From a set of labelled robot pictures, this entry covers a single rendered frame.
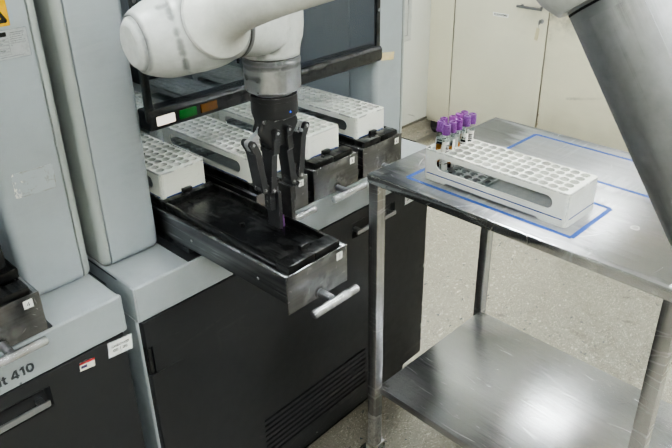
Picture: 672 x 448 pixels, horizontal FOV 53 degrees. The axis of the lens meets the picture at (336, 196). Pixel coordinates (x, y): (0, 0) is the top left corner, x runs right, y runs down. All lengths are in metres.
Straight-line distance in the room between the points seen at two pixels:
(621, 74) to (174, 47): 0.55
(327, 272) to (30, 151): 0.49
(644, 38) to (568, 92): 2.82
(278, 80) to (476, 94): 2.61
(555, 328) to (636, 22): 1.88
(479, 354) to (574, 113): 1.84
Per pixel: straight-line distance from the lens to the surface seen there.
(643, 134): 0.53
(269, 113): 1.05
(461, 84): 3.62
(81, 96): 1.13
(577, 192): 1.16
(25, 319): 1.10
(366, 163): 1.48
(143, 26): 0.88
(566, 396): 1.66
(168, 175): 1.26
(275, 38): 0.99
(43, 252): 1.17
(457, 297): 2.41
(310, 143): 1.38
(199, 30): 0.87
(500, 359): 1.72
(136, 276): 1.21
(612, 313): 2.46
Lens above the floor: 1.36
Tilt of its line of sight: 26 degrees down
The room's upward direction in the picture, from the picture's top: 1 degrees counter-clockwise
